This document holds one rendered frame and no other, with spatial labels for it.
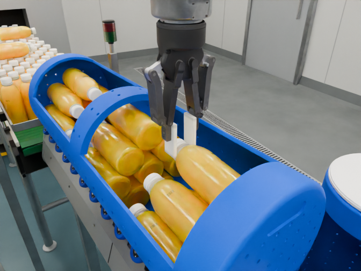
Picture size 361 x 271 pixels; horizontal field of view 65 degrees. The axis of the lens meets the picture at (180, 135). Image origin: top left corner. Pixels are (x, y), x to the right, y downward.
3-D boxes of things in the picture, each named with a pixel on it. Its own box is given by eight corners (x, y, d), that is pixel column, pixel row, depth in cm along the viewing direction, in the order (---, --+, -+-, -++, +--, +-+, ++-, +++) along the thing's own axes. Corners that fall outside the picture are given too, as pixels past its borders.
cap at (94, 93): (100, 99, 87) (102, 100, 86) (87, 101, 85) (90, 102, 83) (99, 86, 85) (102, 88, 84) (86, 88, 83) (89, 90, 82)
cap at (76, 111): (75, 101, 84) (78, 104, 82) (85, 108, 86) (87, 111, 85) (67, 112, 83) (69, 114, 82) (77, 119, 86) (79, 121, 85)
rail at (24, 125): (15, 132, 107) (13, 125, 105) (15, 131, 107) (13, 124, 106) (113, 105, 128) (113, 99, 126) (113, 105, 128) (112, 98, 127)
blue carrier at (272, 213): (192, 382, 41) (213, 243, 28) (36, 137, 101) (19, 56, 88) (302, 278, 57) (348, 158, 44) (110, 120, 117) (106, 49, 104)
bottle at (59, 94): (55, 78, 95) (74, 94, 82) (72, 90, 100) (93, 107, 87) (42, 94, 95) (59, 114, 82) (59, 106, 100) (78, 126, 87)
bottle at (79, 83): (83, 86, 101) (106, 102, 88) (63, 88, 97) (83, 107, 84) (81, 66, 98) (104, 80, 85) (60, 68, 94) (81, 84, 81)
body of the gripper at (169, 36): (172, 25, 38) (173, 91, 42) (219, 19, 42) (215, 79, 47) (143, 18, 43) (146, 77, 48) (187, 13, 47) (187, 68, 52)
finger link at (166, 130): (171, 115, 48) (157, 119, 47) (171, 140, 51) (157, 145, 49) (166, 112, 49) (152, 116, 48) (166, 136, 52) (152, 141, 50)
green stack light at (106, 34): (107, 42, 143) (106, 32, 141) (102, 40, 147) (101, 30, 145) (119, 41, 146) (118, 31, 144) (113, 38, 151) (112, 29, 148)
